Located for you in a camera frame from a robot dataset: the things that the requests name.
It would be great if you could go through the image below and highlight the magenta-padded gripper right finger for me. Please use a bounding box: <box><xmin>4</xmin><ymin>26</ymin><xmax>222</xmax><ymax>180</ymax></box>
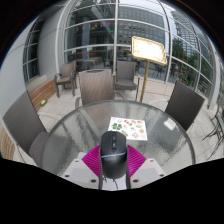
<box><xmin>124</xmin><ymin>144</ymin><xmax>167</xmax><ymax>190</ymax></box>

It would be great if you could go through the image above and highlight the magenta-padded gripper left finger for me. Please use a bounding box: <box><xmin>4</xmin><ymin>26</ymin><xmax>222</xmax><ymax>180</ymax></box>
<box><xmin>60</xmin><ymin>144</ymin><xmax>104</xmax><ymax>191</ymax></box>

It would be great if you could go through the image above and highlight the black computer mouse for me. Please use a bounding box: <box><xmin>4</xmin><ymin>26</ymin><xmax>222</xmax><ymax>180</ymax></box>
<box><xmin>99</xmin><ymin>129</ymin><xmax>129</xmax><ymax>181</ymax></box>

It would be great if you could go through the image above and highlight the colourful picture menu card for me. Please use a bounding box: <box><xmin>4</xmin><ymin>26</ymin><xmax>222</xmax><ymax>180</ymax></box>
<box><xmin>107</xmin><ymin>116</ymin><xmax>148</xmax><ymax>141</ymax></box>

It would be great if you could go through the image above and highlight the grey wicker chair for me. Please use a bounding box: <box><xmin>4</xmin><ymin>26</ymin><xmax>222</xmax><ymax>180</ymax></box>
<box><xmin>74</xmin><ymin>68</ymin><xmax>125</xmax><ymax>109</ymax></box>
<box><xmin>114</xmin><ymin>59</ymin><xmax>141</xmax><ymax>101</ymax></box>
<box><xmin>1</xmin><ymin>90</ymin><xmax>51</xmax><ymax>168</ymax></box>
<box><xmin>164</xmin><ymin>80</ymin><xmax>206</xmax><ymax>133</ymax></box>
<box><xmin>53</xmin><ymin>60</ymin><xmax>78</xmax><ymax>98</ymax></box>

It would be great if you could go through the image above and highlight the wooden slat bench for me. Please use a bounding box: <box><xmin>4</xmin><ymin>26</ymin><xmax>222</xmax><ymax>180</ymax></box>
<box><xmin>28</xmin><ymin>78</ymin><xmax>58</xmax><ymax>112</ymax></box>
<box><xmin>0</xmin><ymin>128</ymin><xmax>17</xmax><ymax>160</ymax></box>

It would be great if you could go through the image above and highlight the green metal folding furniture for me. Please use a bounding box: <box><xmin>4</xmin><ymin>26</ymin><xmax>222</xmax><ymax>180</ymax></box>
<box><xmin>203</xmin><ymin>106</ymin><xmax>224</xmax><ymax>161</ymax></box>

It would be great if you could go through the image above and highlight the gold-framed menu stand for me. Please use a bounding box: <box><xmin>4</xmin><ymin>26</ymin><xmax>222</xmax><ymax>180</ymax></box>
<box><xmin>130</xmin><ymin>35</ymin><xmax>168</xmax><ymax>103</ymax></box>

